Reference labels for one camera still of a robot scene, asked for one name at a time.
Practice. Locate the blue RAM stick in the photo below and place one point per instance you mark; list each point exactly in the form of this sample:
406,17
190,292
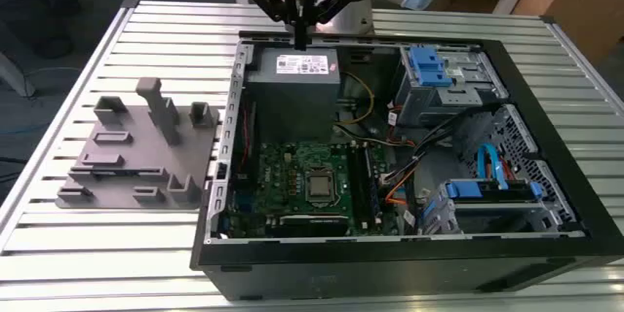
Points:
127,172

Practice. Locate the black RAM slot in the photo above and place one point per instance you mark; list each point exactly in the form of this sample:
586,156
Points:
360,184
355,184
368,184

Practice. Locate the grey power supply unit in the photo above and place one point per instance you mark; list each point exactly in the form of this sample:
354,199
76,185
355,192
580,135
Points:
292,107

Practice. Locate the silver drive cage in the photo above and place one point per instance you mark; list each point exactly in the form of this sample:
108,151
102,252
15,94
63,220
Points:
458,100

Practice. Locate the green motherboard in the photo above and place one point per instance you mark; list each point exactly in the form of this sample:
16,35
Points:
272,160

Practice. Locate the dark office chair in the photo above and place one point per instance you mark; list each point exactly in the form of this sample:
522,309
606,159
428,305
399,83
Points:
44,16

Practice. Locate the CPU socket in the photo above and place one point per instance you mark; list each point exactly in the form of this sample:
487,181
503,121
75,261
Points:
322,172

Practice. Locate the grey parts rack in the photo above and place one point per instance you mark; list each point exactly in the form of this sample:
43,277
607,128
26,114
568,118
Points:
146,144

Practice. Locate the silver CPU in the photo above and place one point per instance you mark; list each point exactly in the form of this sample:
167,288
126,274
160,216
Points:
320,187

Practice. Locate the brown cabinet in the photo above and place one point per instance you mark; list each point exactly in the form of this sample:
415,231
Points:
584,5

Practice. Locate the blue disk carrier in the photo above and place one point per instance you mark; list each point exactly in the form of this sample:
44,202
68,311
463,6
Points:
439,217
468,189

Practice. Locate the black graphics card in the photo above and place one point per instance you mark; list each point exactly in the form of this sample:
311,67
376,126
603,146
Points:
312,226

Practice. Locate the silver disk bay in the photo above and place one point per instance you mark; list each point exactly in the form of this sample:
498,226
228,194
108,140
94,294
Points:
507,213

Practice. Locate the black PC case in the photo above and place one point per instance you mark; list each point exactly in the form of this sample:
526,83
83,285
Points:
390,264

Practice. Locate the blue plastic drive bracket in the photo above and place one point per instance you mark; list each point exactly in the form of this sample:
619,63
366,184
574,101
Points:
428,67

